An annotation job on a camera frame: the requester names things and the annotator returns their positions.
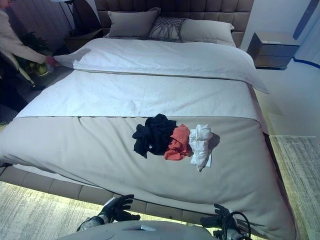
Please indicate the pale window curtain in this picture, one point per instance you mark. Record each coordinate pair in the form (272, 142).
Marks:
(311, 30)

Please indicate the plain grey pillow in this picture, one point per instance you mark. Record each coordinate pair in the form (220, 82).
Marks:
(207, 31)
(130, 22)

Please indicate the padded brown headboard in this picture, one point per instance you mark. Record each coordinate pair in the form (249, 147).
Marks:
(212, 12)

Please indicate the green potted plant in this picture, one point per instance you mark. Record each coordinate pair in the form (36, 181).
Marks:
(35, 45)

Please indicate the patterned grey cushion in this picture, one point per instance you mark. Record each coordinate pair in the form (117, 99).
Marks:
(165, 28)

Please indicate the brown two-drawer nightstand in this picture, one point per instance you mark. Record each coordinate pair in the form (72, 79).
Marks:
(272, 52)

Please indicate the bed with white bedding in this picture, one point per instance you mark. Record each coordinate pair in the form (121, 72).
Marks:
(100, 125)

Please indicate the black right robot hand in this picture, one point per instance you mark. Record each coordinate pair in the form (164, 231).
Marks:
(221, 220)

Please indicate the upholstered bed frame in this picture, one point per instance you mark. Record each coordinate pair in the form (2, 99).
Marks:
(75, 188)

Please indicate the dark floor lamp stand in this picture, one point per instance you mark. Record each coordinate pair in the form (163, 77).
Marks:
(71, 15)

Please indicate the person in beige coat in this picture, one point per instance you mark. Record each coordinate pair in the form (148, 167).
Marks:
(12, 42)

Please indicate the white garment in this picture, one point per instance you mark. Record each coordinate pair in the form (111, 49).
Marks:
(198, 147)

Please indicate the grey robot torso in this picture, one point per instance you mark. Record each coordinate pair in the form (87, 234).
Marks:
(125, 232)

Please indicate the black garment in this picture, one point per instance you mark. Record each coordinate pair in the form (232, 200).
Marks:
(155, 135)

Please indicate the orange red garment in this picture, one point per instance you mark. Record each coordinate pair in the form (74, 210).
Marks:
(178, 145)

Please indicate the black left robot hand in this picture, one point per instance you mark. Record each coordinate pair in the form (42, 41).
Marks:
(117, 208)

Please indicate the dark bedside table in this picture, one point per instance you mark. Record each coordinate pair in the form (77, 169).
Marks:
(82, 40)

